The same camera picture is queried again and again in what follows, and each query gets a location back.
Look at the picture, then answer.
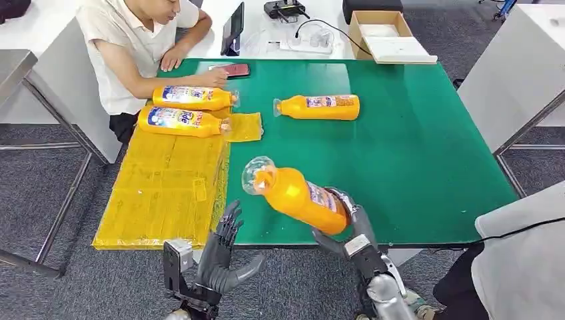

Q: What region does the small yellow sheet piece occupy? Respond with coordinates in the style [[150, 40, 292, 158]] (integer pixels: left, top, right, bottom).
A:
[[224, 112, 265, 143]]

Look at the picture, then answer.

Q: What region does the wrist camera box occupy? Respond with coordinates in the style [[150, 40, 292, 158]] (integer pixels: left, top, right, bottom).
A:
[[162, 239, 195, 302], [343, 234, 372, 258]]

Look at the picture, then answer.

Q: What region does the steel frame table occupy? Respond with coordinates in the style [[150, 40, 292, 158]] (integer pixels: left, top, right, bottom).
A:
[[0, 49, 110, 279]]

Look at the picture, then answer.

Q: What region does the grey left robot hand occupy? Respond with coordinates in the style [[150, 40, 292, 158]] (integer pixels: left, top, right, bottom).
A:
[[194, 199, 267, 296]]

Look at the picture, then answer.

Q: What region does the blue metal rack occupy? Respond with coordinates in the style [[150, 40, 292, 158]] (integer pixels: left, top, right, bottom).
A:
[[493, 0, 518, 21]]

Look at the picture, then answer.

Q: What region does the seated person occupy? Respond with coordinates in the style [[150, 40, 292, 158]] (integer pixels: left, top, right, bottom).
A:
[[75, 0, 230, 145]]

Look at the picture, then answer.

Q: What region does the white side table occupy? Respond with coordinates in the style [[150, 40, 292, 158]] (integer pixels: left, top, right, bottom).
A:
[[456, 3, 565, 199]]

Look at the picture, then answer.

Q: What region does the black bag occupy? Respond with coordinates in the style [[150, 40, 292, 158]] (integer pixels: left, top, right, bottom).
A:
[[0, 0, 32, 25]]

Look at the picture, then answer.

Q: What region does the thin black cable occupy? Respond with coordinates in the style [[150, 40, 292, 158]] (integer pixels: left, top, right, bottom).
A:
[[473, 215, 565, 245]]

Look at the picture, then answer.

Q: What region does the white power strip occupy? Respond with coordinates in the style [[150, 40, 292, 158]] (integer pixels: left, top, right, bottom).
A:
[[279, 27, 335, 55]]

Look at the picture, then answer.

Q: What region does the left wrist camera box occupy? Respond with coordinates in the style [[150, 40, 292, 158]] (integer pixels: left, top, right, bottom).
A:
[[162, 239, 195, 302]]

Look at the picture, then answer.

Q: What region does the white flat box lid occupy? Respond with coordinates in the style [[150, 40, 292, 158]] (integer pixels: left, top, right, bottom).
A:
[[362, 35, 438, 66]]

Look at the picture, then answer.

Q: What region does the black router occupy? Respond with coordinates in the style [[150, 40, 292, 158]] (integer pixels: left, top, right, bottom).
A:
[[263, 0, 311, 23]]

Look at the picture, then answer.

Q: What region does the red smartphone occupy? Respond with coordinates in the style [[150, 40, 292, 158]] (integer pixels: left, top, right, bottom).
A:
[[207, 63, 251, 80]]

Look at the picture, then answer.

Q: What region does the black rectangular case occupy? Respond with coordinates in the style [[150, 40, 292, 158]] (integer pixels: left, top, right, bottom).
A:
[[342, 0, 404, 25]]

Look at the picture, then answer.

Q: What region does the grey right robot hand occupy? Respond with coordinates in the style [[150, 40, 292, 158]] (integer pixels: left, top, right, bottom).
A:
[[310, 187, 380, 260]]

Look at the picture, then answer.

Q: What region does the black power cable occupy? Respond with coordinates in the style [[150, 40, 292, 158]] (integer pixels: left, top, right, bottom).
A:
[[294, 18, 362, 57]]

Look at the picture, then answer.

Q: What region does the large yellow sheet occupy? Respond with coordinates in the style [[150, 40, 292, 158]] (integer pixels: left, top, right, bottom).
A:
[[91, 105, 232, 252]]

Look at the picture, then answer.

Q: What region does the person in white shirt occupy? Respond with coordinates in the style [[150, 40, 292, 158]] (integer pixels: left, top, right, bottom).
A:
[[404, 180, 565, 320]]

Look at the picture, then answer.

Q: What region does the green table mat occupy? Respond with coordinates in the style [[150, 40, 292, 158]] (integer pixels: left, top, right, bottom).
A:
[[157, 58, 520, 247]]

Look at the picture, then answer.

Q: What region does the orange detergent bottle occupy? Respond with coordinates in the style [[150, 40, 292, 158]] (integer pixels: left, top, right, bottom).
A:
[[152, 85, 241, 112], [137, 105, 233, 139], [241, 155, 352, 236], [273, 93, 361, 121]]

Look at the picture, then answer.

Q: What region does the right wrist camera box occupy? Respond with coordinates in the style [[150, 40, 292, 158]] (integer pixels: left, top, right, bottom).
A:
[[343, 234, 372, 258]]

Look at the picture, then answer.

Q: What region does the black tablet on stand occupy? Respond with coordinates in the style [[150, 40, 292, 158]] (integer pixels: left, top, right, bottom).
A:
[[220, 1, 247, 57]]

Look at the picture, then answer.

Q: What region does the cardboard box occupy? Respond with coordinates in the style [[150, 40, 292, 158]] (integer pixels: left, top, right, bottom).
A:
[[348, 10, 414, 62]]

